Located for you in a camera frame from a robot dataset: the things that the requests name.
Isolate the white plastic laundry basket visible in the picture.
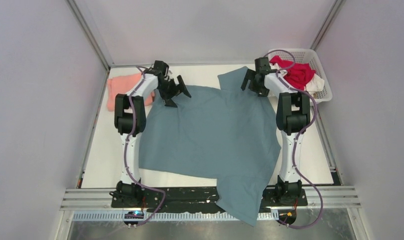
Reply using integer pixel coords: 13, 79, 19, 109
266, 48, 333, 103

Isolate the folded pink t shirt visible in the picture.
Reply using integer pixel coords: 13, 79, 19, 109
106, 73, 141, 112

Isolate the aluminium frame rail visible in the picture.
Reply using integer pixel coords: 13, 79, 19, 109
60, 185, 362, 211

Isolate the white t shirt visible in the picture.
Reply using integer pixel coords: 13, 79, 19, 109
281, 68, 325, 95

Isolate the blue grey t shirt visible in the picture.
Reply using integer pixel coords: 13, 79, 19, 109
138, 67, 281, 226

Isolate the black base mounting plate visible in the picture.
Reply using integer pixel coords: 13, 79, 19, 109
109, 183, 308, 214

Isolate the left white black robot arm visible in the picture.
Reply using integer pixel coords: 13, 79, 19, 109
110, 60, 191, 207

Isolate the red t shirt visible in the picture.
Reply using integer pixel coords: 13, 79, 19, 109
270, 55, 316, 90

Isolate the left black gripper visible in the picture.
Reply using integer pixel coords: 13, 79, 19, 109
157, 75, 190, 108

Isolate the white slotted cable duct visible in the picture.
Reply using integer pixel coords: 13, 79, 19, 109
72, 210, 280, 222

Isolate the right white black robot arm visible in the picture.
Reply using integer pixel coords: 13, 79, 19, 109
241, 56, 311, 205

